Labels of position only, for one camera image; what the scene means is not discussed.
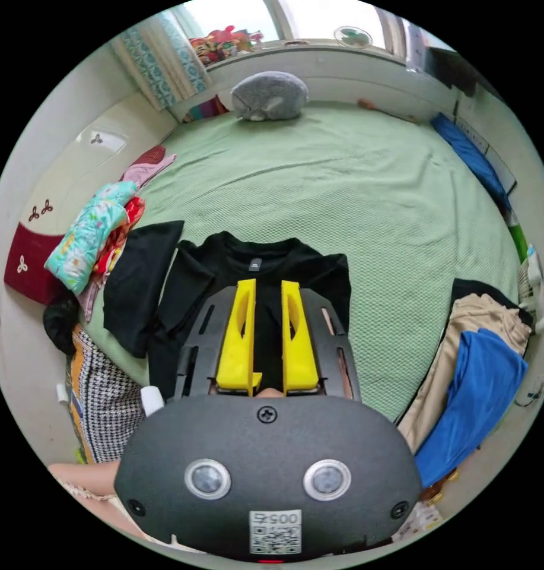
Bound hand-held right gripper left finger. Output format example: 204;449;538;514
216;278;263;397

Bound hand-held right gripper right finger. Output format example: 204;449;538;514
281;280;320;395

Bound black short sleeve shirt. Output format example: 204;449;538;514
148;231;351;400

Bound person's right hand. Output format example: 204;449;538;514
257;307;361;401

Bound black folded garment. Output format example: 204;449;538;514
103;220;185;359

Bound person's body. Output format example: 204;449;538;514
42;296;166;542

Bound bed with green quilt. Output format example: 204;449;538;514
81;100;524;424

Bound colourful pile of clothes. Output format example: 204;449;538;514
43;144;178;322

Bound beige and blue pile of clothes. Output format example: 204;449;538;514
395;277;536;490

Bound cream and red headboard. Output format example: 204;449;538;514
4;91;177;306

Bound white small fan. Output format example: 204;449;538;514
517;243;544;334

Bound grey plush cushion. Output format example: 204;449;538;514
230;71;310;122

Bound blue folded cloth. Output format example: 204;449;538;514
431;112;513;210

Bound patterned turquoise curtain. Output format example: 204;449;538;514
111;9;210;110

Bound colourful toys on sill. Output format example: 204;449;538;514
189;25;265;67

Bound window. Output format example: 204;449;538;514
260;0;402;48

